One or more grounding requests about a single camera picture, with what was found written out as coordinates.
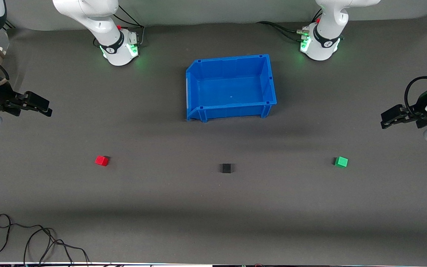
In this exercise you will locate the small red cube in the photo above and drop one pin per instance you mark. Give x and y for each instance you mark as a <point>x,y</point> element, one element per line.
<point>101,160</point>

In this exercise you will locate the aluminium frame profile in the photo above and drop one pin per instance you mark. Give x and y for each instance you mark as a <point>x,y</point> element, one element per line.
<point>9,24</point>

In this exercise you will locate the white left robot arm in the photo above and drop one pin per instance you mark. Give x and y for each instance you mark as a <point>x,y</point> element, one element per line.
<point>326,29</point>

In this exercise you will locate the small black cube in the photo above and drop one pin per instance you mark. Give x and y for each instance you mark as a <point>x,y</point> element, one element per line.
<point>227,168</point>

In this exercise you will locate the small green cube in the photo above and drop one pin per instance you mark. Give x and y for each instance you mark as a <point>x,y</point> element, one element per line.
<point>341,162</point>

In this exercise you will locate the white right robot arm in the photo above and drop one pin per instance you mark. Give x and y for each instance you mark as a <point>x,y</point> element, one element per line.
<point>102,22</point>

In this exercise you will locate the blue plastic storage bin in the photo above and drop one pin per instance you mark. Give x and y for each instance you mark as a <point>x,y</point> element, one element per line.
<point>232,89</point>

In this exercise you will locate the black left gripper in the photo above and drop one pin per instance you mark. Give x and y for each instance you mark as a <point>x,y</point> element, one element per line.
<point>419,108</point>

